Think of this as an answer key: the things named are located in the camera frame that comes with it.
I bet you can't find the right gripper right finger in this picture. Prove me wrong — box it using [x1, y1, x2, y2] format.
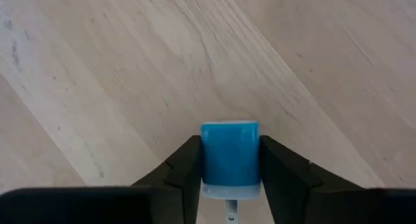
[259, 134, 370, 224]

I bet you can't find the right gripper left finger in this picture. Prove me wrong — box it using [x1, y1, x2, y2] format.
[131, 134, 203, 224]

